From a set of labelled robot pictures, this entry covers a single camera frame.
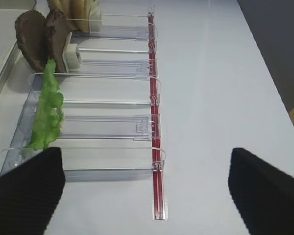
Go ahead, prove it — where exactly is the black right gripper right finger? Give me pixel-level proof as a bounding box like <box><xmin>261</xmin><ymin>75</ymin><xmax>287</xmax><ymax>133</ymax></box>
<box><xmin>228</xmin><ymin>148</ymin><xmax>294</xmax><ymax>235</ymax></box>

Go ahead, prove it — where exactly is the dark brown meat patty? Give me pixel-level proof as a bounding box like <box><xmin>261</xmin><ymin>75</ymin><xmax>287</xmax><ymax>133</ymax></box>
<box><xmin>45</xmin><ymin>9</ymin><xmax>71</xmax><ymax>73</ymax></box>

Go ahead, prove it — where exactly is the golden bun right piece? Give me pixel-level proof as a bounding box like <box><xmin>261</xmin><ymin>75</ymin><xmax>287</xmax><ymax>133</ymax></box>
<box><xmin>70</xmin><ymin>0</ymin><xmax>101</xmax><ymax>32</ymax></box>

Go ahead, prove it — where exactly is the lighter brown meat patty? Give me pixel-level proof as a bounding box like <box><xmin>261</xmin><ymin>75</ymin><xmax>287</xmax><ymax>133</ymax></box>
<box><xmin>15</xmin><ymin>10</ymin><xmax>47</xmax><ymax>72</ymax></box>

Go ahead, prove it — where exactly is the clear acrylic right food rack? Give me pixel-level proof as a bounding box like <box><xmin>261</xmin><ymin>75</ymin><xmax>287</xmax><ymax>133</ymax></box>
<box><xmin>1</xmin><ymin>1</ymin><xmax>167</xmax><ymax>220</ymax></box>

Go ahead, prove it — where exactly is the golden bun piece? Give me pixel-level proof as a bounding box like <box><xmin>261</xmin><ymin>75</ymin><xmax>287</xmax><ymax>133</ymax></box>
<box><xmin>47</xmin><ymin>0</ymin><xmax>71</xmax><ymax>18</ymax></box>
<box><xmin>70</xmin><ymin>0</ymin><xmax>101</xmax><ymax>32</ymax></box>

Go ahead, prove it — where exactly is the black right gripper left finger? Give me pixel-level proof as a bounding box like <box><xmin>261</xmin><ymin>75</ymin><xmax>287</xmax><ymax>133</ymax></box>
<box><xmin>0</xmin><ymin>147</ymin><xmax>65</xmax><ymax>235</ymax></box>

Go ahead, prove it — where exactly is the golden bun left piece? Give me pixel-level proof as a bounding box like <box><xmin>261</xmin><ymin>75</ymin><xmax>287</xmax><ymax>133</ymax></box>
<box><xmin>47</xmin><ymin>0</ymin><xmax>71</xmax><ymax>18</ymax></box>

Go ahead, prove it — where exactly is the metal baking tray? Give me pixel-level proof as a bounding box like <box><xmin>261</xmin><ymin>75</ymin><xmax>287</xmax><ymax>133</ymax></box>
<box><xmin>0</xmin><ymin>0</ymin><xmax>37</xmax><ymax>94</ymax></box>

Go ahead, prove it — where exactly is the large green lettuce leaf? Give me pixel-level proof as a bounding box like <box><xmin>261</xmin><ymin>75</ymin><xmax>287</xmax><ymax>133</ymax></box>
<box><xmin>22</xmin><ymin>59</ymin><xmax>64</xmax><ymax>156</ymax></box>

